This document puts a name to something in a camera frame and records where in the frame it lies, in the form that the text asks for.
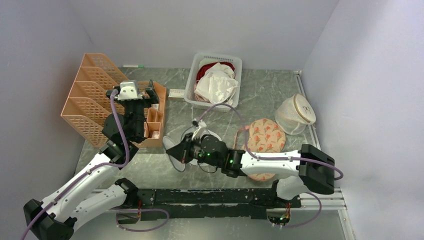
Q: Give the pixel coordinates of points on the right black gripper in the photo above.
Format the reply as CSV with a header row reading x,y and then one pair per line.
x,y
182,151

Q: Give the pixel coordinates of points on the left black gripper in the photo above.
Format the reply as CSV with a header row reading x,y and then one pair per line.
x,y
152,93

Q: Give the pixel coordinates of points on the white mesh laundry bag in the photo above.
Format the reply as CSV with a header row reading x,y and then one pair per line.
x,y
168,143

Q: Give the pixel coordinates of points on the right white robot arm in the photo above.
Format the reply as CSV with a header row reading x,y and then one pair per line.
x,y
303,171

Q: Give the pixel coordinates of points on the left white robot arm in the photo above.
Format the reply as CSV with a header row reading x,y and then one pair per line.
x,y
63,212

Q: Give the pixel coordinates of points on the red bra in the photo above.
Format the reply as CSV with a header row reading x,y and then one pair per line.
x,y
207,69

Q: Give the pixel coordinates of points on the small beige mesh bag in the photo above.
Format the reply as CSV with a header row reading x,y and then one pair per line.
x,y
294,114

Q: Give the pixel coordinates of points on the green white marker pen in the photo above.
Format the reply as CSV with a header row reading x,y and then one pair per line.
x,y
132,66

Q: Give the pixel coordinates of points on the small white cardboard box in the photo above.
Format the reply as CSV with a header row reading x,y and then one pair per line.
x,y
176,94

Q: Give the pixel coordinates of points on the orange plastic file organizer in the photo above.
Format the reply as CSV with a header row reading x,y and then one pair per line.
x,y
87,106

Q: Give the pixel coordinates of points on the white plastic basket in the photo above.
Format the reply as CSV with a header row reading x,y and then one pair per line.
x,y
211,65

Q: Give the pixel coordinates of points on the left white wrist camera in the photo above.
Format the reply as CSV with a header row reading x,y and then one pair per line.
x,y
129,90

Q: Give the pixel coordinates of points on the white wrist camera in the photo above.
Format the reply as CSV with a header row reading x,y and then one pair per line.
x,y
129,90
199,125

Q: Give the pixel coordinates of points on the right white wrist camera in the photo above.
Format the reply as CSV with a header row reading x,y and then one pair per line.
x,y
199,125

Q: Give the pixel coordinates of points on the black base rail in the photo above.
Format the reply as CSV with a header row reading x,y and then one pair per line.
x,y
210,203

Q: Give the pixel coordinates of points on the aluminium frame rail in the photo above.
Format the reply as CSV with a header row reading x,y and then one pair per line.
x,y
341,208

